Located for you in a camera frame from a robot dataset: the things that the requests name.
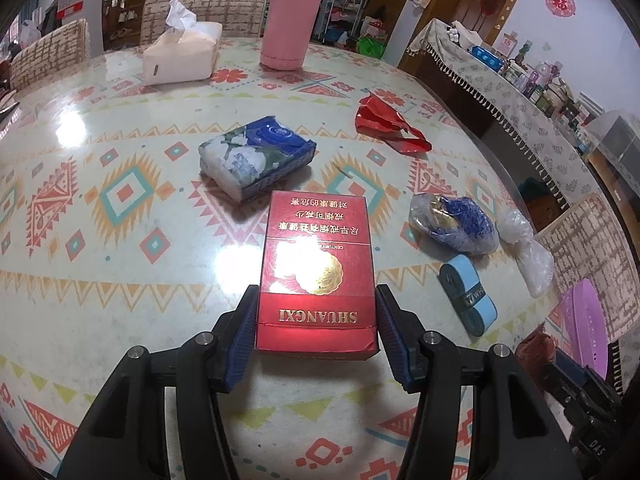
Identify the beige woven dining chair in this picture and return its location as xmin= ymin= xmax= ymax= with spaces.
xmin=140 ymin=0 xmax=268 ymax=46
xmin=7 ymin=18 xmax=91 ymax=93
xmin=532 ymin=192 xmax=640 ymax=356

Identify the purple plastic basket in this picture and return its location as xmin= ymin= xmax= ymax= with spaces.
xmin=560 ymin=278 xmax=612 ymax=381

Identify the pink thermos bottle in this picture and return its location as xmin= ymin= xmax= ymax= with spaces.
xmin=259 ymin=0 xmax=326 ymax=71

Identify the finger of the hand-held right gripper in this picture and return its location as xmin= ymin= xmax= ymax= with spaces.
xmin=542 ymin=347 xmax=618 ymax=411

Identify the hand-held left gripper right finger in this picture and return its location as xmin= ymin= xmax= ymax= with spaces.
xmin=375 ymin=284 xmax=573 ymax=480

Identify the clear plastic bag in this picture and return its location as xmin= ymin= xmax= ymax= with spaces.
xmin=498 ymin=208 xmax=556 ymax=298

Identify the row of bottles and jars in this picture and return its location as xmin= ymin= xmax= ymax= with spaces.
xmin=502 ymin=40 xmax=593 ymax=131

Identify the light blue tape roll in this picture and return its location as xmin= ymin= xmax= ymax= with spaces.
xmin=439 ymin=254 xmax=499 ymax=337

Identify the green bag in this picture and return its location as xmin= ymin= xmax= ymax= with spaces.
xmin=357 ymin=35 xmax=388 ymax=58

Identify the sideboard with floral cloth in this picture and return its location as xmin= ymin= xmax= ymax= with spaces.
xmin=400 ymin=17 xmax=608 ymax=211

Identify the crumpled red foil wrapper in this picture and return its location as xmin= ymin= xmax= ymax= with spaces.
xmin=355 ymin=91 xmax=432 ymax=156

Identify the metal storage rack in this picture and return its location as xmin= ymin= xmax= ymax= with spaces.
xmin=320 ymin=0 xmax=371 ymax=46

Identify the blue white tissue pack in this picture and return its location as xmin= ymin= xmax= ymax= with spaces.
xmin=198 ymin=116 xmax=318 ymax=203

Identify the white tissue box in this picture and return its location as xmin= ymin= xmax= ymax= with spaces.
xmin=142 ymin=0 xmax=223 ymax=86

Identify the blue packet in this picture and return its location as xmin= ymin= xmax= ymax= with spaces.
xmin=470 ymin=45 xmax=501 ymax=73

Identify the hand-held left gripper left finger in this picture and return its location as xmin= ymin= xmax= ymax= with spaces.
xmin=57 ymin=284 xmax=261 ymax=480

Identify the red gold cigarette box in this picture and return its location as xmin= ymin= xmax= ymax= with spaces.
xmin=254 ymin=190 xmax=379 ymax=362

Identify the blue white bag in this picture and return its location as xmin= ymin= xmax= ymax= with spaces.
xmin=410 ymin=192 xmax=500 ymax=255

